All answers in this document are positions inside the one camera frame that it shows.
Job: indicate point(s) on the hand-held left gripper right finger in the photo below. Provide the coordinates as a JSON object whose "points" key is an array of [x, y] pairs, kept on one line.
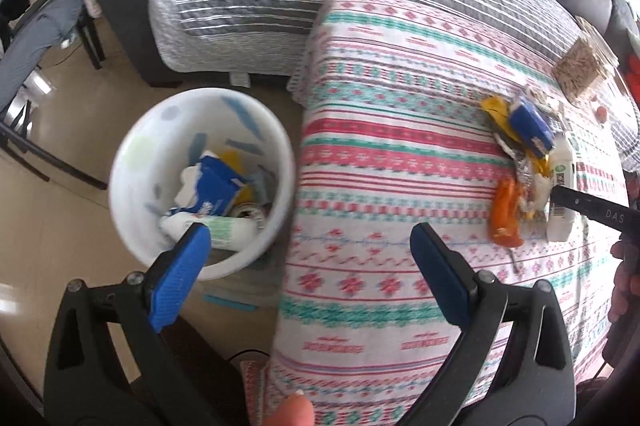
{"points": [[442, 276]]}

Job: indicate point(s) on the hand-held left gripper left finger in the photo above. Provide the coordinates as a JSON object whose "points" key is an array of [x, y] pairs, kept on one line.
{"points": [[180, 276]]}

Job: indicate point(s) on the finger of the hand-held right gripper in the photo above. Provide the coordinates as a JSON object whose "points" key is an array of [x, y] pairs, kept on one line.
{"points": [[590, 207]]}

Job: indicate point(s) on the white drink bottle green label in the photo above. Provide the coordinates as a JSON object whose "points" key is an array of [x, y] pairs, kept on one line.
{"points": [[561, 201], [225, 232]]}

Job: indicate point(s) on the white paper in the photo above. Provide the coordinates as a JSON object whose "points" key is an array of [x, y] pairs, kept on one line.
{"points": [[186, 188]]}

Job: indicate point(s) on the blue and white carton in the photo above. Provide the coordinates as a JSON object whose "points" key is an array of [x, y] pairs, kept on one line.
{"points": [[215, 186]]}

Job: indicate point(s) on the white trash bin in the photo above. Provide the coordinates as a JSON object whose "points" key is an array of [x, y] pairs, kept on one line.
{"points": [[135, 186]]}

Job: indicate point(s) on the person's right hand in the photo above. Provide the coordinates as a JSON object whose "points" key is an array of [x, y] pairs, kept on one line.
{"points": [[625, 286]]}

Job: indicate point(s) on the person's left hand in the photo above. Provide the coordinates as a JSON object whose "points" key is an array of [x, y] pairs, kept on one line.
{"points": [[290, 413]]}

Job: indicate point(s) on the light blue paper strip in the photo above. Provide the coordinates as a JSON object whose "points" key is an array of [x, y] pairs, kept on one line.
{"points": [[231, 302]]}

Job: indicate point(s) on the orange wrapper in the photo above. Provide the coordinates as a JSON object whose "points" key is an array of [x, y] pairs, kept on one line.
{"points": [[506, 213]]}

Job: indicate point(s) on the small orange tomato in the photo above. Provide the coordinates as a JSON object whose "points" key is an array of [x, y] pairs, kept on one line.
{"points": [[600, 112]]}

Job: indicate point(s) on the crumpled foil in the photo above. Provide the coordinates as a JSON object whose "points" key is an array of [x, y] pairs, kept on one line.
{"points": [[512, 150]]}

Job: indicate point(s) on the dark blue box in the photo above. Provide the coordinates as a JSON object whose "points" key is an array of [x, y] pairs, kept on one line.
{"points": [[530, 125]]}

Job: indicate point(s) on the crumpled silver wrapper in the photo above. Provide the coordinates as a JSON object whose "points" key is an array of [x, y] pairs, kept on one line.
{"points": [[542, 98]]}

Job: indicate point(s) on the yellow snack wrapper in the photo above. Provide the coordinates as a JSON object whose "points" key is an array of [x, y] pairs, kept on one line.
{"points": [[495, 108]]}

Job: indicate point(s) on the plastic jar of snack sticks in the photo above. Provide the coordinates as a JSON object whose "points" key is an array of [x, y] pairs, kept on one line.
{"points": [[580, 68]]}

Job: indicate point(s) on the orange cushion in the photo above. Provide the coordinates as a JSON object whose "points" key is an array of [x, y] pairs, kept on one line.
{"points": [[632, 73]]}

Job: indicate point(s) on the white power strip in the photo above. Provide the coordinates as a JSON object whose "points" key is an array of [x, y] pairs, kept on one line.
{"points": [[37, 85]]}

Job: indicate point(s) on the grey chair black legs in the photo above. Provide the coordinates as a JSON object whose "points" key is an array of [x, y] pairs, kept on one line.
{"points": [[45, 35]]}

